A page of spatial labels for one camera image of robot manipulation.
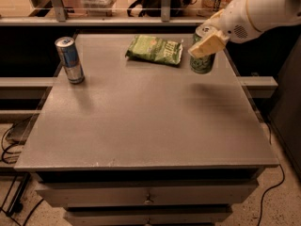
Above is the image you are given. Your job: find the black floor cable right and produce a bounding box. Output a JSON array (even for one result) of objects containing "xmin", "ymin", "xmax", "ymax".
[{"xmin": 256, "ymin": 116, "xmax": 286, "ymax": 226}]

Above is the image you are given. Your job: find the green soda can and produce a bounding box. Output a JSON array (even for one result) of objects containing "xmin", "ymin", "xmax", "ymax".
[{"xmin": 190, "ymin": 25, "xmax": 215, "ymax": 74}]

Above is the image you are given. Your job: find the blue silver redbull can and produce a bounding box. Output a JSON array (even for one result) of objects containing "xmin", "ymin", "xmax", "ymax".
[{"xmin": 55, "ymin": 37, "xmax": 85, "ymax": 84}]

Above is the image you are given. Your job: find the green chip bag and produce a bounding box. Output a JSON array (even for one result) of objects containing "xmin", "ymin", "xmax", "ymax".
[{"xmin": 125, "ymin": 35, "xmax": 182, "ymax": 66}]

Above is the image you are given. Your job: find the grey drawer cabinet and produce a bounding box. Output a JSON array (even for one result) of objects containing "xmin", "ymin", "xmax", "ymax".
[{"xmin": 16, "ymin": 34, "xmax": 277, "ymax": 226}]

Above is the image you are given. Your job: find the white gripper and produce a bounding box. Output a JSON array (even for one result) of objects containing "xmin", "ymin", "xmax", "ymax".
[{"xmin": 188, "ymin": 0, "xmax": 262, "ymax": 58}]

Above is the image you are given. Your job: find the black bag background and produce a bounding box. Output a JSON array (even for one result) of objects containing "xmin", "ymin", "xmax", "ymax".
[{"xmin": 127, "ymin": 0, "xmax": 198, "ymax": 17}]

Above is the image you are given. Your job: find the black cables left floor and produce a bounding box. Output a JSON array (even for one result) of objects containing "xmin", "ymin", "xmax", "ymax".
[{"xmin": 0, "ymin": 116, "xmax": 45, "ymax": 226}]

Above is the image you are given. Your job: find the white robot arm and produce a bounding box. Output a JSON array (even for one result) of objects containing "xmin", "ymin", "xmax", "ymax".
[{"xmin": 188, "ymin": 0, "xmax": 301, "ymax": 58}]

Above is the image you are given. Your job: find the round drawer knob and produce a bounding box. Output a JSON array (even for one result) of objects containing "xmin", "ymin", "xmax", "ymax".
[{"xmin": 144, "ymin": 194, "xmax": 153, "ymax": 205}]

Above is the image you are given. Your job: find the metal shelf rail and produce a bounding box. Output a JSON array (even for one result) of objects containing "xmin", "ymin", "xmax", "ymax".
[{"xmin": 0, "ymin": 0, "xmax": 206, "ymax": 27}]

